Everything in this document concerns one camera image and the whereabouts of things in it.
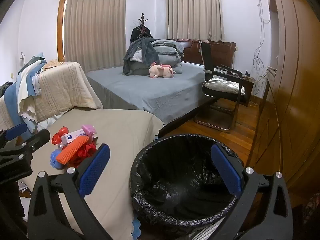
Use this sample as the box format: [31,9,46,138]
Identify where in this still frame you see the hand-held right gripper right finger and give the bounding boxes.
[210,144,293,240]

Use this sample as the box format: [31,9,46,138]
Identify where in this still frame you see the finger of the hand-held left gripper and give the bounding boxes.
[0,123,28,147]
[15,129,51,159]

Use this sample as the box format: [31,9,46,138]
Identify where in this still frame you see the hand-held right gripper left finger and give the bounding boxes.
[27,143,112,240]

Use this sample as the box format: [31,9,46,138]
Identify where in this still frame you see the red mesh cloth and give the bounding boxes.
[72,140,98,168]

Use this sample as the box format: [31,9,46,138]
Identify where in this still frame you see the blue bath pouf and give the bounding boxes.
[51,150,63,169]

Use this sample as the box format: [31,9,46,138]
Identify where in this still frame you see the orange silicone brush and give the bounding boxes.
[55,136,90,165]

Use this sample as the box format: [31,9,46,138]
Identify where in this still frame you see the small white box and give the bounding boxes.
[61,129,87,143]

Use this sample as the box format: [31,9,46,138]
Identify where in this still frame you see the waste bin with black liner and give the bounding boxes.
[129,134,247,240]

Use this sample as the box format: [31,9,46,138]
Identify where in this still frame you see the white sheet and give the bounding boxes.
[39,115,66,131]

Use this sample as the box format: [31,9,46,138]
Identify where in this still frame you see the cream scalloped cloth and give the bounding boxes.
[17,80,42,127]

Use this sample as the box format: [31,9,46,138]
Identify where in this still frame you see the blue scalloped cloth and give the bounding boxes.
[4,82,38,133]

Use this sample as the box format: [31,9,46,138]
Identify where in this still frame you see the beige-covered table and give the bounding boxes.
[16,109,165,240]

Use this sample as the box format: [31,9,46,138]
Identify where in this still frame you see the dark cloth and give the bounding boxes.
[0,81,13,98]

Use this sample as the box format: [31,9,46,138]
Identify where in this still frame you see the beige quilt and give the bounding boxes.
[0,61,103,131]

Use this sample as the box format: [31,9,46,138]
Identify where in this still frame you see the light blue cloth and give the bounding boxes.
[17,52,48,82]

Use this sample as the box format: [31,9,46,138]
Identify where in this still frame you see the tan cloth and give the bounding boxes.
[44,59,63,69]

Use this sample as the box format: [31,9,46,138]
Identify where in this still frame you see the wooden nightstand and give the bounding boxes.
[240,74,255,107]

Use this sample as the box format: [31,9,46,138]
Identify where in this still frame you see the silver cushion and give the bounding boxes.
[204,77,246,96]

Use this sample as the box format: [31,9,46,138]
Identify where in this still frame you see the grey bed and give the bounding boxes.
[86,61,218,130]

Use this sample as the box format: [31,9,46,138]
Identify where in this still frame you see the wooden wardrobe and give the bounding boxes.
[246,0,320,205]

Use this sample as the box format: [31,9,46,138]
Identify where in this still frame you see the black office chair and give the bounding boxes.
[194,41,247,132]

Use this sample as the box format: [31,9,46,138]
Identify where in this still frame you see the pink plush toy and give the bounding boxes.
[149,63,177,79]

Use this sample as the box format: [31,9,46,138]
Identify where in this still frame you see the wooden headboard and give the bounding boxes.
[172,39,237,68]

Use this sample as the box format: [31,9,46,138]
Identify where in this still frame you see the wide beige curtain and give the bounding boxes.
[64,0,128,73]

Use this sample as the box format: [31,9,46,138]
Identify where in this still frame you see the dark grey fuzzy blanket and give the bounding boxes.
[123,37,160,75]

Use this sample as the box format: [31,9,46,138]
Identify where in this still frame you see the folded grey duvet stack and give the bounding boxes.
[130,39,185,75]

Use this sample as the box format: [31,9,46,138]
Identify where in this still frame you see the black coat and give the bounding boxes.
[130,26,152,44]

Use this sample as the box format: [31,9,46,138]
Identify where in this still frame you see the wooden coat rack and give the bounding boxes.
[136,12,150,39]

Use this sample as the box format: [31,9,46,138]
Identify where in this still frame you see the wooden window frame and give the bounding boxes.
[57,0,67,63]

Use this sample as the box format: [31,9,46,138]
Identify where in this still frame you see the wall cables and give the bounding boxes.
[252,0,272,85]

